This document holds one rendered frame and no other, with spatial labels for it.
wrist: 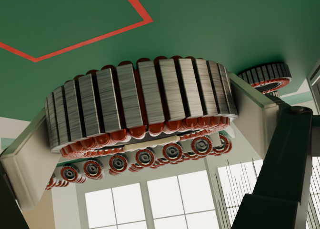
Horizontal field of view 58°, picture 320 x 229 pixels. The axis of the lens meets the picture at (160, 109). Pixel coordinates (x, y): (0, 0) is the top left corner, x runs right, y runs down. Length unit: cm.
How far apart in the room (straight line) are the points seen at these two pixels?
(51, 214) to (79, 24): 356
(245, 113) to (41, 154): 11
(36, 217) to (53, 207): 26
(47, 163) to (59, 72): 27
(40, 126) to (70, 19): 16
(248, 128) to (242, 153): 649
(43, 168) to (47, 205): 368
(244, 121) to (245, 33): 27
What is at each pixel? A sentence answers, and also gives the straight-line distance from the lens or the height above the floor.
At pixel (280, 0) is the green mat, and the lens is 38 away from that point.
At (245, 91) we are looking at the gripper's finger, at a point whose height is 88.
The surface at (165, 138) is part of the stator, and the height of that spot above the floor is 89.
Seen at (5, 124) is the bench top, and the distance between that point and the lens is 71.
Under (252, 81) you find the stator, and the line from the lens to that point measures 58.
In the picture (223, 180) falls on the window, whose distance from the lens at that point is 669.
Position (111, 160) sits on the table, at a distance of 162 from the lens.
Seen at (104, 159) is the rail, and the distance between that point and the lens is 172.
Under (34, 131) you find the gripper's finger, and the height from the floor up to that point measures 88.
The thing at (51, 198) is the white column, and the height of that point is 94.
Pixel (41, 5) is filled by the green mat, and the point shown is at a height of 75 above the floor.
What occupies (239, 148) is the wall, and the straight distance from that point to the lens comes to 665.
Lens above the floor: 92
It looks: 13 degrees down
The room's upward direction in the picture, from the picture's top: 169 degrees clockwise
